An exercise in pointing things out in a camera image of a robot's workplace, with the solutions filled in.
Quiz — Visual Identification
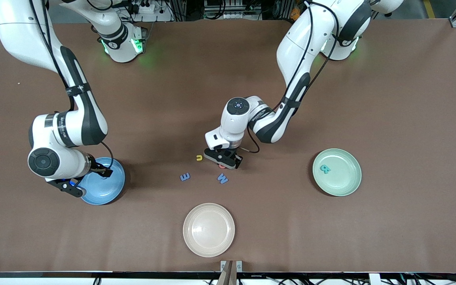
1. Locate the blue plate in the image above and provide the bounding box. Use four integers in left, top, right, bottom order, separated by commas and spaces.
78, 157, 126, 205

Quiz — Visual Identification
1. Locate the brown paper table cover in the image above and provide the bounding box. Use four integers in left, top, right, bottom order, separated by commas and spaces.
0, 19, 456, 274

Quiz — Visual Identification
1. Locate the cream plate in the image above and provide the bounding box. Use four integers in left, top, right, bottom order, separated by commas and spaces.
183, 203, 236, 258

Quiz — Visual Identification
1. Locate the green plate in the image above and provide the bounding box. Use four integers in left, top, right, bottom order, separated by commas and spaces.
312, 148, 362, 197

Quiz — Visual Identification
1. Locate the white power strip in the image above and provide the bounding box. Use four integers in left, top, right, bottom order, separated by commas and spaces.
127, 0, 161, 14

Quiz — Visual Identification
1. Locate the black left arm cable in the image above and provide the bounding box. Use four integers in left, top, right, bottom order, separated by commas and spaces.
238, 0, 339, 154

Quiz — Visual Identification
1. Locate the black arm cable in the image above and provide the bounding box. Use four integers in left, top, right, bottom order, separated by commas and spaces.
238, 0, 339, 154
28, 0, 114, 171

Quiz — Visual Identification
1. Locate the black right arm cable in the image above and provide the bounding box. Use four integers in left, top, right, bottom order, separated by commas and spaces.
28, 0, 114, 171

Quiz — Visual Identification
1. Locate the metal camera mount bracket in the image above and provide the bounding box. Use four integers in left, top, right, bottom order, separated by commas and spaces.
217, 260, 243, 285

